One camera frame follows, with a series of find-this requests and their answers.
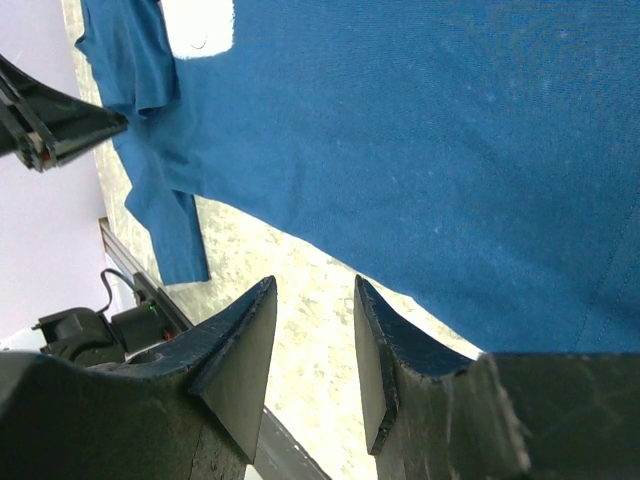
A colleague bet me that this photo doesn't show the aluminium frame rail left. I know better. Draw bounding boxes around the aluminium frame rail left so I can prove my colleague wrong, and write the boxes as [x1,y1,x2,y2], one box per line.
[98,217,139,279]

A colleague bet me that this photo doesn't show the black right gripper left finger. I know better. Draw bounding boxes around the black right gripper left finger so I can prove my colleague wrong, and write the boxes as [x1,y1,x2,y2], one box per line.
[0,274,278,480]

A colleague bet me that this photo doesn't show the dark blue printed t-shirt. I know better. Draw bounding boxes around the dark blue printed t-shirt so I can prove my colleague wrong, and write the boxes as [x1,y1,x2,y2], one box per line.
[76,1,639,353]

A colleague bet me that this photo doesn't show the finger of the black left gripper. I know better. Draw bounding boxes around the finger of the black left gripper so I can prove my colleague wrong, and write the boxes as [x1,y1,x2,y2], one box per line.
[1,58,127,172]

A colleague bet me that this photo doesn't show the black base crossbar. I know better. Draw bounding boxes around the black base crossbar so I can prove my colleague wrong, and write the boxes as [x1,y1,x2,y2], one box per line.
[133,276,327,479]

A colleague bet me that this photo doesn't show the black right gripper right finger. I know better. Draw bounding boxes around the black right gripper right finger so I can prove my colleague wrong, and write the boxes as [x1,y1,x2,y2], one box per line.
[353,278,639,479]

